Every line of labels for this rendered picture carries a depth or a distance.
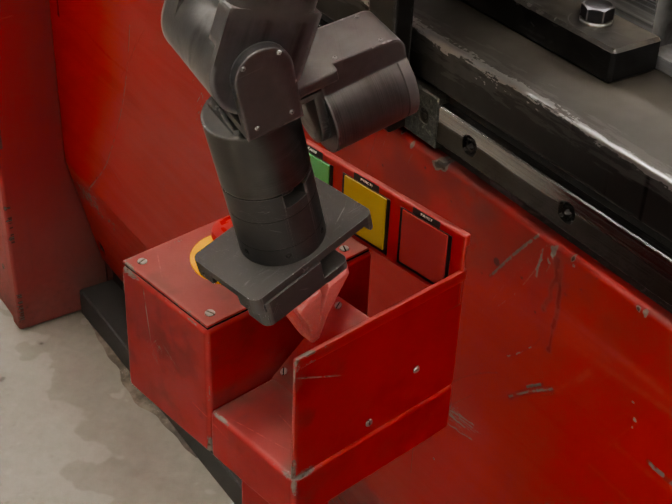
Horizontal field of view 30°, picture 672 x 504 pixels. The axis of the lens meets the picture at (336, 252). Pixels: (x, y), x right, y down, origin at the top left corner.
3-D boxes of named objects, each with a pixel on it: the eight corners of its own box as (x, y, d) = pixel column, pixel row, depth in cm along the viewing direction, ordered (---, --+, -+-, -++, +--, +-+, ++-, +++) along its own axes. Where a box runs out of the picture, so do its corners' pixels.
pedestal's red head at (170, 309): (128, 384, 100) (114, 191, 90) (282, 307, 109) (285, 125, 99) (292, 527, 88) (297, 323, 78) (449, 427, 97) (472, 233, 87)
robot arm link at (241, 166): (180, 90, 74) (221, 138, 70) (283, 43, 75) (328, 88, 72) (208, 178, 79) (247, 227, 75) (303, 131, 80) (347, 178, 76)
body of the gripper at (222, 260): (377, 232, 82) (360, 145, 77) (260, 323, 78) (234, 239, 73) (312, 191, 86) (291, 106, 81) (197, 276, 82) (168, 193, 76)
